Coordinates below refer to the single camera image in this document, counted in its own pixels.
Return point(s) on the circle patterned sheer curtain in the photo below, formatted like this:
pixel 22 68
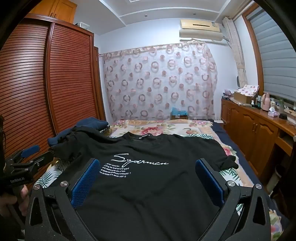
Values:
pixel 159 81

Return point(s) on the grey window blind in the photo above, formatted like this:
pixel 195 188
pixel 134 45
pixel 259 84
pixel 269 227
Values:
pixel 277 58

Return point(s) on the wooden overhead cabinet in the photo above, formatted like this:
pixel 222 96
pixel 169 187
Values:
pixel 57 10

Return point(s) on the pink tissue box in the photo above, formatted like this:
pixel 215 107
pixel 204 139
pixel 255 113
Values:
pixel 272 113

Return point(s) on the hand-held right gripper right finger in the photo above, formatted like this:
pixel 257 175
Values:
pixel 209 183

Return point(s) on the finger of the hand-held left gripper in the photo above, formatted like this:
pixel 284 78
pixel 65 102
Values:
pixel 42 159
pixel 30 149

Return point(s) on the black printed t-shirt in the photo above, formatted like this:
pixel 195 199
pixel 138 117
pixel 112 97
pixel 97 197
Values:
pixel 143 185

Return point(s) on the cluster of small bottles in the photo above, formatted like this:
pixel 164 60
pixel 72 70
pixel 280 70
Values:
pixel 257 103

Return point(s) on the navy bed sheet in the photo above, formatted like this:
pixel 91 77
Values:
pixel 240 153

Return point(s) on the small purple container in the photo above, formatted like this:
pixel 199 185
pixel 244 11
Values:
pixel 228 93

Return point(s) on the small brown box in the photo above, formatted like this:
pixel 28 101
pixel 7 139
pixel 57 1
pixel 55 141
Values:
pixel 178 117

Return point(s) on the white power strip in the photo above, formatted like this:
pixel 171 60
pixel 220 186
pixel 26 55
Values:
pixel 218 121

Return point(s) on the louvered wooden wardrobe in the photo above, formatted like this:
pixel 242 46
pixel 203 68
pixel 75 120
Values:
pixel 34 81

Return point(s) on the long wooden cabinet desk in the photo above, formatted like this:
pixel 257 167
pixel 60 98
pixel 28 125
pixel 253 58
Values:
pixel 252 134

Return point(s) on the black white patterned garment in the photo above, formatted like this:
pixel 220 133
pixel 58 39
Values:
pixel 106 129

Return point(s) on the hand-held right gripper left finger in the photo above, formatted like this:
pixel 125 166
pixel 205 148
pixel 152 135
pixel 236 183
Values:
pixel 85 184

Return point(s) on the small black box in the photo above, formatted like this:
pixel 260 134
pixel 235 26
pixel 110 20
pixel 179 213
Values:
pixel 282 116

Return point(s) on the floral blanket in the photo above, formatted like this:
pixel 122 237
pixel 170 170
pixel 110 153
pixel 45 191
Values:
pixel 161 128

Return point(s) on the tied beige curtain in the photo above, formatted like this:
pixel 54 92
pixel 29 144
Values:
pixel 239 53

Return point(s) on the wooden window frame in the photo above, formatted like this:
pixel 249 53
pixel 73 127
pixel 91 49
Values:
pixel 254 53

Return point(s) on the pink bottle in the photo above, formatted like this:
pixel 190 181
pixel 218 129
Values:
pixel 267 102

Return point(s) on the blue plastic bag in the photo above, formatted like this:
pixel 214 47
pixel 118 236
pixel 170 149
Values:
pixel 180 111

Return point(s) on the beige wall air conditioner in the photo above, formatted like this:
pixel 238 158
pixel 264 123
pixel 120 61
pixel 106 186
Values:
pixel 201 29

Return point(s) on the person's left hand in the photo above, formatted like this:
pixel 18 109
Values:
pixel 24 199

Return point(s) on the grey waste bin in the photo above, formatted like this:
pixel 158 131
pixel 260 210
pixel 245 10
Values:
pixel 274 179

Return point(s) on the white storage box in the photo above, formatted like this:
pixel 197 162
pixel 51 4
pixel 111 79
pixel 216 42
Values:
pixel 81 24

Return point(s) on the folded navy clothes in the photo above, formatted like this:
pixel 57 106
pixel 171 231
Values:
pixel 92 124

